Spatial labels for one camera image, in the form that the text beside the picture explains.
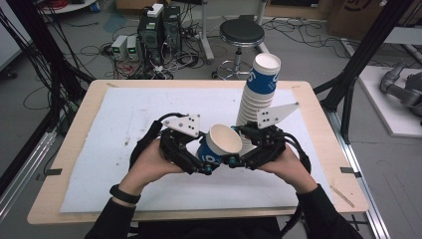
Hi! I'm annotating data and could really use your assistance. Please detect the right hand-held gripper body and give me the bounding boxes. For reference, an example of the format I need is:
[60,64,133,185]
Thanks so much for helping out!
[243,101,301,171]

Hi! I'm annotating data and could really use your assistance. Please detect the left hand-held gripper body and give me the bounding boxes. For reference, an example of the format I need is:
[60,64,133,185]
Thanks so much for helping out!
[158,114,202,175]

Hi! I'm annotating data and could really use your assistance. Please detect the blue banded paper cup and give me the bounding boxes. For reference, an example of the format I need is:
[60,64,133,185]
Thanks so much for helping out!
[195,123,244,167]

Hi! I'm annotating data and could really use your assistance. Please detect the stack of white paper cups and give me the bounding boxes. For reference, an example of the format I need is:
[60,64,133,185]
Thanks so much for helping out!
[233,52,283,157]

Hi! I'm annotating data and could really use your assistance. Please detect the person's right hand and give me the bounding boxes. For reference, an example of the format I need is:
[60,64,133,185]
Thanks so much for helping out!
[258,144,318,195]

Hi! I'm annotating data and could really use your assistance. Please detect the person's left hand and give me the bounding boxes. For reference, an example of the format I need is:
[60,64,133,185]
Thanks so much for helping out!
[118,138,185,197]

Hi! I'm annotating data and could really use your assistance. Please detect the person's dark clothing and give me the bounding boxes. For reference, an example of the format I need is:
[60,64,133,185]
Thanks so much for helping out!
[133,217,284,239]

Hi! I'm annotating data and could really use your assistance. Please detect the white foam sheet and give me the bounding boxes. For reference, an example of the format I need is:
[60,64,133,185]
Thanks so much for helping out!
[59,87,332,214]

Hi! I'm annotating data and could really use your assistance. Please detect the black wristband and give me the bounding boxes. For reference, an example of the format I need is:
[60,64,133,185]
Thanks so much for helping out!
[108,183,142,205]

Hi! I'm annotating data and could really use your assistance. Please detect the black tape piece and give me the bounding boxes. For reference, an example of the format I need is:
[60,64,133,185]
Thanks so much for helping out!
[339,166,363,179]
[35,167,64,182]

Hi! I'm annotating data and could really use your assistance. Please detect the brown tape strip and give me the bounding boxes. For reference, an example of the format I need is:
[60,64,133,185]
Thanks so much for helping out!
[329,184,355,209]

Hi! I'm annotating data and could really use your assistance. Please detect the black round stool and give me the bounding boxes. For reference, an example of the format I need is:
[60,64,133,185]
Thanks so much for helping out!
[212,18,267,81]

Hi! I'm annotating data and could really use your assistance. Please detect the grey metal stand leg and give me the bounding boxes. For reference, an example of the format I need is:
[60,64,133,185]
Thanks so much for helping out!
[198,0,216,65]

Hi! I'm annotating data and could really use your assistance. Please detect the silver power supply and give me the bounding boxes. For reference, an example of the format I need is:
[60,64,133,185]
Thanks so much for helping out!
[125,35,140,62]
[110,34,129,61]

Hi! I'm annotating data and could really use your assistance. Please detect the black computer tower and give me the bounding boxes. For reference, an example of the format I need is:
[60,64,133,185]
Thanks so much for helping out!
[136,13,166,67]
[162,4,183,55]

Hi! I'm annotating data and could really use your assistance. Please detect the light wooden table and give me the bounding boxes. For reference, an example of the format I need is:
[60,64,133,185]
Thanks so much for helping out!
[27,79,370,226]

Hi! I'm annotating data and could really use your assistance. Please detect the white floor board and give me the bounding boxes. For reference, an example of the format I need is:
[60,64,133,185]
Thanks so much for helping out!
[357,65,422,139]

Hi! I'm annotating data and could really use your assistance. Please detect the white box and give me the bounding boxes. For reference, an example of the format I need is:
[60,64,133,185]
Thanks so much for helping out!
[146,3,165,19]

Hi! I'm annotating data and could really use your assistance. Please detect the cardboard box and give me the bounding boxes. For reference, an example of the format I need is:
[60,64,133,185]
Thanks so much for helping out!
[325,0,393,42]

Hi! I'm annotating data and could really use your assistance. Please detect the white round table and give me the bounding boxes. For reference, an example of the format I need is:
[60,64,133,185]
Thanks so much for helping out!
[39,0,100,15]

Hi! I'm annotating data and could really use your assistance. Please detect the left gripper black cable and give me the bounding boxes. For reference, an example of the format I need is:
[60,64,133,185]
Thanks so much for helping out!
[128,112,189,171]

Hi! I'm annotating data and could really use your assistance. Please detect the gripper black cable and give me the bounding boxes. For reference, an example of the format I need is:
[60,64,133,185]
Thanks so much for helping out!
[279,131,313,239]
[128,112,189,171]

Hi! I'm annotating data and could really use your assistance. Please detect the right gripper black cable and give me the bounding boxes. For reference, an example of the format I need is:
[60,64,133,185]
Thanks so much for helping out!
[279,131,313,239]

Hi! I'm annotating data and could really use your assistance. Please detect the aluminium rail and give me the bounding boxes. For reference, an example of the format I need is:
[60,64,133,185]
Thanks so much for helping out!
[0,128,58,222]
[324,109,392,239]

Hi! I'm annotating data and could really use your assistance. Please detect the loose black floor cables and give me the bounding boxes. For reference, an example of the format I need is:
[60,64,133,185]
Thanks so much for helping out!
[262,17,352,60]

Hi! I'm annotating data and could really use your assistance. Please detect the black frame post with cables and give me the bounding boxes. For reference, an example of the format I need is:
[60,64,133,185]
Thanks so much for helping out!
[0,0,96,133]

